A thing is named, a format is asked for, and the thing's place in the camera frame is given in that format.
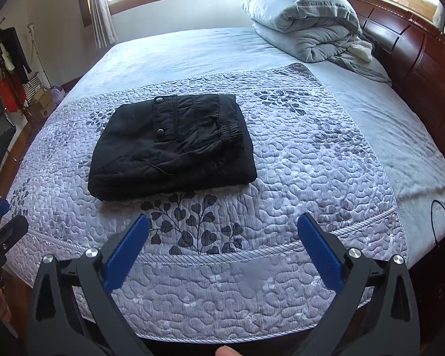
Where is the folded grey duvet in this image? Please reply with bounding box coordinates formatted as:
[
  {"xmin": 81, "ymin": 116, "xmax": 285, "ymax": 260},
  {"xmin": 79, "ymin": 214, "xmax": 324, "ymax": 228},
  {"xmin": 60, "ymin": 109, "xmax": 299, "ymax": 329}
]
[{"xmin": 251, "ymin": 15, "xmax": 392, "ymax": 87}]

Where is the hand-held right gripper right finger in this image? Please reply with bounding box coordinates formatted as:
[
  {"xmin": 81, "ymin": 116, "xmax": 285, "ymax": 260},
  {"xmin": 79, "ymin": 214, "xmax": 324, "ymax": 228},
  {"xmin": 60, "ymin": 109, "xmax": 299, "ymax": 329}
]
[{"xmin": 297, "ymin": 213, "xmax": 422, "ymax": 356}]

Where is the grey leaf-patterned quilt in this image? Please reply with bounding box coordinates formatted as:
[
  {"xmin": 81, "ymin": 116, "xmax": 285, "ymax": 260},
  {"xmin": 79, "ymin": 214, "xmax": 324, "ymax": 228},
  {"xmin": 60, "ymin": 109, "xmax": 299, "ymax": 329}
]
[{"xmin": 2, "ymin": 62, "xmax": 409, "ymax": 342}]

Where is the white cloth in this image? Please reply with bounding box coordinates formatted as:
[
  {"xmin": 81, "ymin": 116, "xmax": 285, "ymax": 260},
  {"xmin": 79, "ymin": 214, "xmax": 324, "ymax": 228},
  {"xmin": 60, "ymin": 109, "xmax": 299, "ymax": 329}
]
[{"xmin": 347, "ymin": 41, "xmax": 374, "ymax": 63}]

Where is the wooden bed headboard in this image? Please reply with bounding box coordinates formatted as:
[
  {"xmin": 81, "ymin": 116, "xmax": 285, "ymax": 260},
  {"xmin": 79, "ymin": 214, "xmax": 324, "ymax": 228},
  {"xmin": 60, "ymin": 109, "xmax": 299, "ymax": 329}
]
[{"xmin": 339, "ymin": 0, "xmax": 445, "ymax": 121}]

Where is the person's left hand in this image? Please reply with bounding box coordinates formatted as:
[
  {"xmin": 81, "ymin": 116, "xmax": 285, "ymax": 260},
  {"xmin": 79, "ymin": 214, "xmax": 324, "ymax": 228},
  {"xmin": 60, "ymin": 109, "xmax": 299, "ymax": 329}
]
[{"xmin": 0, "ymin": 289, "xmax": 13, "ymax": 324}]

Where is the white curtain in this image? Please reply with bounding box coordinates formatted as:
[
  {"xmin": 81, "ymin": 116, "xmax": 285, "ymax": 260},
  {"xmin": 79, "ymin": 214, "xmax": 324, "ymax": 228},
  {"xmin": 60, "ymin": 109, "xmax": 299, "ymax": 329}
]
[{"xmin": 84, "ymin": 0, "xmax": 119, "ymax": 50}]

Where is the white wire rack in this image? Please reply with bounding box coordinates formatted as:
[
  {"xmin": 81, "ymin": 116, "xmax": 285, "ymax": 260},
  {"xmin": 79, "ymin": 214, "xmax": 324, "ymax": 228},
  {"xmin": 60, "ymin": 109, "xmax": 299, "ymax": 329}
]
[{"xmin": 20, "ymin": 24, "xmax": 53, "ymax": 101}]

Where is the black jacket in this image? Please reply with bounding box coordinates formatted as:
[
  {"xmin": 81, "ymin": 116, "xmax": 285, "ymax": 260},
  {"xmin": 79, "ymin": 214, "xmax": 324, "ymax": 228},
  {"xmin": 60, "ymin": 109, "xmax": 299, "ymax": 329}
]
[{"xmin": 88, "ymin": 94, "xmax": 258, "ymax": 202}]

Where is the light grey bed sheet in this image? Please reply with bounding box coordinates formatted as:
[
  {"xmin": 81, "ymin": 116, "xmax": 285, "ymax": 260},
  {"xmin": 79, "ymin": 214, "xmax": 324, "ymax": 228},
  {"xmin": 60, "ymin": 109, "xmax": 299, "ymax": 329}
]
[{"xmin": 72, "ymin": 27, "xmax": 445, "ymax": 232}]

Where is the black cable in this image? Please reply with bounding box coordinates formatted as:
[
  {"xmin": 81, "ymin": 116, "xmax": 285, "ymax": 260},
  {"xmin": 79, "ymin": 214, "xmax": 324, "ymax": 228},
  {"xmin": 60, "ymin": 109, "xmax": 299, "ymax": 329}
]
[{"xmin": 429, "ymin": 199, "xmax": 445, "ymax": 250}]

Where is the person's right hand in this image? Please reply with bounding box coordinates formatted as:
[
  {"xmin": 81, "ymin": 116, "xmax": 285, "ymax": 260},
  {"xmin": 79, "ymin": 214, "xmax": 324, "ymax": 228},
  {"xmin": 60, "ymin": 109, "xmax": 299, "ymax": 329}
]
[{"xmin": 214, "ymin": 345, "xmax": 243, "ymax": 356}]

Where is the cardboard box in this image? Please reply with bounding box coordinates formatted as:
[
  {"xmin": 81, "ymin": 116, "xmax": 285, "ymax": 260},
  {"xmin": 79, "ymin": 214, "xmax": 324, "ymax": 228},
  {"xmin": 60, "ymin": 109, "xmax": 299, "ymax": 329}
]
[
  {"xmin": 35, "ymin": 88, "xmax": 55, "ymax": 110},
  {"xmin": 24, "ymin": 101, "xmax": 57, "ymax": 120}
]

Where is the red garment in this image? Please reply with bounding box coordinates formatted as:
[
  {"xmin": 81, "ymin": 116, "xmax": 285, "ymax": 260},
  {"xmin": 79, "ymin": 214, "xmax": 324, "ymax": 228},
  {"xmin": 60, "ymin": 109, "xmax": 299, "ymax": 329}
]
[{"xmin": 0, "ymin": 77, "xmax": 27, "ymax": 114}]

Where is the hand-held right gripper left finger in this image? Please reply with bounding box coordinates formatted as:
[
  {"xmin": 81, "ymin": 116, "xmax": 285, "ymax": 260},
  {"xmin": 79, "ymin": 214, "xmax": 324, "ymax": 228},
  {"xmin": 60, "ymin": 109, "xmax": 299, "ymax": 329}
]
[{"xmin": 28, "ymin": 214, "xmax": 152, "ymax": 356}]

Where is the grey pillow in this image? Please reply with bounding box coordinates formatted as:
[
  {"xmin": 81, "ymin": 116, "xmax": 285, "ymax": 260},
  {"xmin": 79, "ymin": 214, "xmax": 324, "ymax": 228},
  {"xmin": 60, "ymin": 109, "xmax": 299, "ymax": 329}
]
[{"xmin": 242, "ymin": 0, "xmax": 363, "ymax": 33}]

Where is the black garment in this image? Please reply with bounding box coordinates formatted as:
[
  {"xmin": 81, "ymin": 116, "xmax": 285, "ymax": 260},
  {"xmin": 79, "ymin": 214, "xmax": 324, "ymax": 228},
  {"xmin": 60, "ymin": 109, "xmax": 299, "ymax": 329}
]
[{"xmin": 0, "ymin": 27, "xmax": 34, "ymax": 83}]

